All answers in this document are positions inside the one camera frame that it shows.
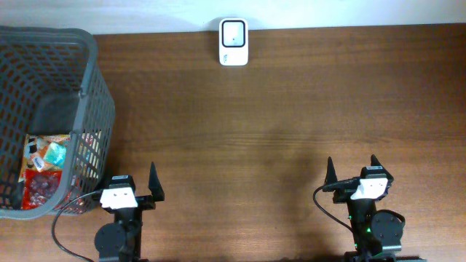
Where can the red Hacks candy bag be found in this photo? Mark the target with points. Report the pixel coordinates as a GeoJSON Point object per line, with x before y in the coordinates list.
{"type": "Point", "coordinates": [39, 187]}

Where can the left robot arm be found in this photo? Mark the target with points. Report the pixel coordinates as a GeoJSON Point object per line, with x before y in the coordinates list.
{"type": "Point", "coordinates": [120, 241]}

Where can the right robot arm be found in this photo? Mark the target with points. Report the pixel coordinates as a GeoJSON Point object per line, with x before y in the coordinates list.
{"type": "Point", "coordinates": [376, 233]}

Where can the orange tissue pack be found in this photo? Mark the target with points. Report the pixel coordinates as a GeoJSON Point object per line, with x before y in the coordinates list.
{"type": "Point", "coordinates": [35, 150]}

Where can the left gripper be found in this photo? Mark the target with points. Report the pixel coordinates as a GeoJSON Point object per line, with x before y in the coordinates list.
{"type": "Point", "coordinates": [148, 203]}

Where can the teal tissue pack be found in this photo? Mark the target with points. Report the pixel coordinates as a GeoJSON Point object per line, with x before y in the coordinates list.
{"type": "Point", "coordinates": [55, 155]}

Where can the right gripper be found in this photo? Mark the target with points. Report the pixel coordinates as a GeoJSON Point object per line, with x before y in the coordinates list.
{"type": "Point", "coordinates": [330, 177]}

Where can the white barcode scanner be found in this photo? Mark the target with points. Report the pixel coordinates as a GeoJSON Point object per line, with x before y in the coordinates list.
{"type": "Point", "coordinates": [233, 42]}

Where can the grey plastic mesh basket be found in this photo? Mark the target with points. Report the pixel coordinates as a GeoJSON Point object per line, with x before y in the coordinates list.
{"type": "Point", "coordinates": [51, 85]}

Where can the beige snack bag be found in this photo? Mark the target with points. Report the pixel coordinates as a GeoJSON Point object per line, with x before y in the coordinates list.
{"type": "Point", "coordinates": [65, 140]}

